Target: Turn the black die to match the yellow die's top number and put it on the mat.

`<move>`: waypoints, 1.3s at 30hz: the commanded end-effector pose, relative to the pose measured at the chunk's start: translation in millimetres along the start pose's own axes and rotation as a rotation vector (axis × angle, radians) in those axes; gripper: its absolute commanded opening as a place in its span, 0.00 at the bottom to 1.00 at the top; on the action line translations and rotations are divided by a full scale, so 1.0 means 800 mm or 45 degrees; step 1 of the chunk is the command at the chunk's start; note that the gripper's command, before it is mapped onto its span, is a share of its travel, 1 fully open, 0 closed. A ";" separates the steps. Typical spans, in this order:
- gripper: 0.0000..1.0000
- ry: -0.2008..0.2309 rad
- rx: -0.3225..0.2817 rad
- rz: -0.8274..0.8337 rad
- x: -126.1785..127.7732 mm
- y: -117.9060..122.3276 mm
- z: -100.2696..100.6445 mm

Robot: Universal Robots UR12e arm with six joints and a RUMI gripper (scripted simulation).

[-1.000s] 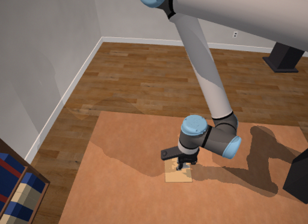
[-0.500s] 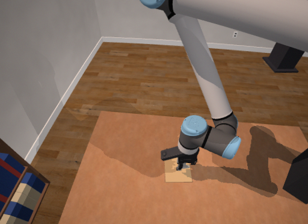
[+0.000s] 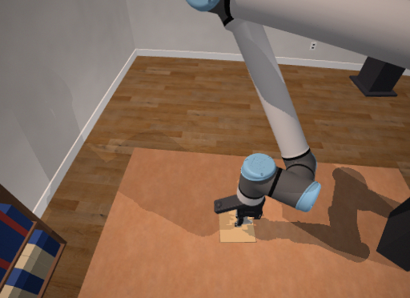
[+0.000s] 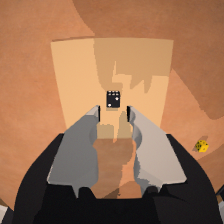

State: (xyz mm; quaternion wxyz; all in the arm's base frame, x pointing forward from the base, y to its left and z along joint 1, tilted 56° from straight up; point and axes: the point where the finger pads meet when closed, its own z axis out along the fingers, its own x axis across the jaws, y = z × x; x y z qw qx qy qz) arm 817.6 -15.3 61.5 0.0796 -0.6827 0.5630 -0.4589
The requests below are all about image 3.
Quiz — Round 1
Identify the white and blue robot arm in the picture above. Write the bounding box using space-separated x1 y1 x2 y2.
186 0 410 214

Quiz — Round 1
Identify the light orange mat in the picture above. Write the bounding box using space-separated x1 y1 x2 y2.
219 210 255 243

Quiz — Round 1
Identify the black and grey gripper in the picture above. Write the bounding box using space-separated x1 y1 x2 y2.
235 196 266 228

